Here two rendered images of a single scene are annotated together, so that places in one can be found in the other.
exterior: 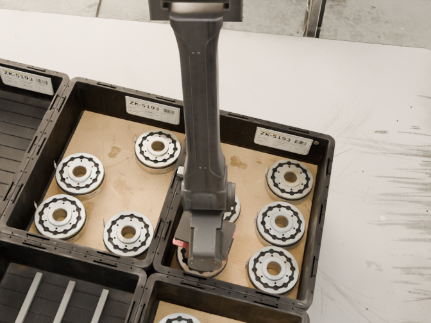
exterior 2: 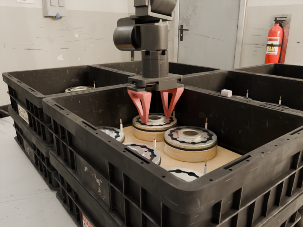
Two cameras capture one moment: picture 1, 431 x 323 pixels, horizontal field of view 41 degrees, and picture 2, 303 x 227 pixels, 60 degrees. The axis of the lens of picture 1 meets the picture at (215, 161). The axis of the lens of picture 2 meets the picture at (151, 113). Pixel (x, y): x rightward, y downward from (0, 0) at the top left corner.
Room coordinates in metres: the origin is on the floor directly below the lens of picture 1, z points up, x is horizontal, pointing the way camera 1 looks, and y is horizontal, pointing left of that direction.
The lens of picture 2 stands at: (0.87, -0.40, 1.06)
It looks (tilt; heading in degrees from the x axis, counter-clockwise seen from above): 18 degrees down; 135
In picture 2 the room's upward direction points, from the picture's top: straight up
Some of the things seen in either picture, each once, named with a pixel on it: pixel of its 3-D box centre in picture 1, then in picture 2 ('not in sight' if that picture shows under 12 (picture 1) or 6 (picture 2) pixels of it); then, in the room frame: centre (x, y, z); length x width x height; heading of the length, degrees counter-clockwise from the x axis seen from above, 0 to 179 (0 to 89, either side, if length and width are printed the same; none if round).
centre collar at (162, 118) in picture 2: not in sight; (154, 118); (0.47, 0.00, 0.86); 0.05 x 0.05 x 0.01
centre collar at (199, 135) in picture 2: not in sight; (190, 133); (0.59, -0.02, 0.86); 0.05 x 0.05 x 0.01
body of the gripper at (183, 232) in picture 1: (206, 226); (155, 67); (0.47, 0.00, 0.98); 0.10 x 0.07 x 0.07; 79
